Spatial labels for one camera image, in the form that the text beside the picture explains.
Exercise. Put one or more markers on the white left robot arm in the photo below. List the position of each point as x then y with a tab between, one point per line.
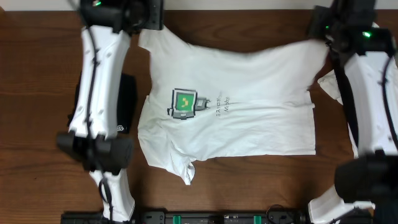
92	136

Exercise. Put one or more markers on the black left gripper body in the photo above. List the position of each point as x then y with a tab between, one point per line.
145	16

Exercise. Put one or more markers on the black garment at right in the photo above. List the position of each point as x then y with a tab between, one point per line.
346	95

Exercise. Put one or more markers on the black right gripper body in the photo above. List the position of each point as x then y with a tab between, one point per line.
321	25

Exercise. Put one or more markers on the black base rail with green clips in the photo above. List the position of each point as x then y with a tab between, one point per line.
274	215

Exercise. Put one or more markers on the white t-shirt with robot print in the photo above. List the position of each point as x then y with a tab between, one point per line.
206	103

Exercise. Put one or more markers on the folded black garment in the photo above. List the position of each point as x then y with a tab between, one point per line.
126	105

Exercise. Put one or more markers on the white garment at right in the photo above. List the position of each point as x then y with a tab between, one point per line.
331	85

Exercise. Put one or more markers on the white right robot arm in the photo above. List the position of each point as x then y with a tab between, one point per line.
368	182

